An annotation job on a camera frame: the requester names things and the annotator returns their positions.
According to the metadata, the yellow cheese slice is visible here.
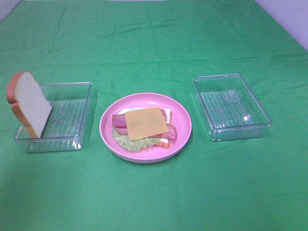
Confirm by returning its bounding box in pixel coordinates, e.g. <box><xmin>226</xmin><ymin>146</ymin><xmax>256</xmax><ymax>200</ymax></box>
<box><xmin>124</xmin><ymin>107</ymin><xmax>168</xmax><ymax>140</ymax></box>

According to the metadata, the bacon strip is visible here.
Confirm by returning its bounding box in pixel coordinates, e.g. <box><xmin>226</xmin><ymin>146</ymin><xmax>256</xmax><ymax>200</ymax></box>
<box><xmin>113</xmin><ymin>123</ymin><xmax>177</xmax><ymax>140</ymax></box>
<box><xmin>112</xmin><ymin>108</ymin><xmax>172</xmax><ymax>128</ymax></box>

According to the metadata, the bread slice with brown crust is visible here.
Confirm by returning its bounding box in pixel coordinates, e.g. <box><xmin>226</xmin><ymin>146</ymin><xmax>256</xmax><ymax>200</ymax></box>
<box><xmin>118</xmin><ymin>107</ymin><xmax>172</xmax><ymax>149</ymax></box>

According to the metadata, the green lettuce leaf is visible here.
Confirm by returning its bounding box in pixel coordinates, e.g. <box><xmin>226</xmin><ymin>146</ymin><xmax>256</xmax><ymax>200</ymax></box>
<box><xmin>112</xmin><ymin>129</ymin><xmax>161</xmax><ymax>151</ymax></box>

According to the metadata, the pink round plate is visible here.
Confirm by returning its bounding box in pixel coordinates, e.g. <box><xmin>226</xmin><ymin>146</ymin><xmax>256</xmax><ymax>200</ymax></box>
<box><xmin>99</xmin><ymin>92</ymin><xmax>192</xmax><ymax>164</ymax></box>

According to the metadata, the clear right plastic container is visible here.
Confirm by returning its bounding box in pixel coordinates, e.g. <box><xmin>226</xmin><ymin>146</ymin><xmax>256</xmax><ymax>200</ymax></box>
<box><xmin>193</xmin><ymin>74</ymin><xmax>272</xmax><ymax>141</ymax></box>

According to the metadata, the clear plastic container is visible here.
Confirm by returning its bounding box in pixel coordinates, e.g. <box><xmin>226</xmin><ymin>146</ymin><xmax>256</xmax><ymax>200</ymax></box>
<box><xmin>193</xmin><ymin>74</ymin><xmax>272</xmax><ymax>141</ymax></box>
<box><xmin>13</xmin><ymin>82</ymin><xmax>92</xmax><ymax>153</ymax></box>

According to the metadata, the clear left plastic container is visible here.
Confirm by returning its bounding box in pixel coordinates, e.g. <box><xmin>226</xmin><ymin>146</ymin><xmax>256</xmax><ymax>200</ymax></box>
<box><xmin>13</xmin><ymin>82</ymin><xmax>92</xmax><ymax>153</ymax></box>

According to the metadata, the green tablecloth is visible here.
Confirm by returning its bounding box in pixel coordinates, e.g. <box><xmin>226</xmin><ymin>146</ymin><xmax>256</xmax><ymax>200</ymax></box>
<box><xmin>0</xmin><ymin>0</ymin><xmax>308</xmax><ymax>231</ymax></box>

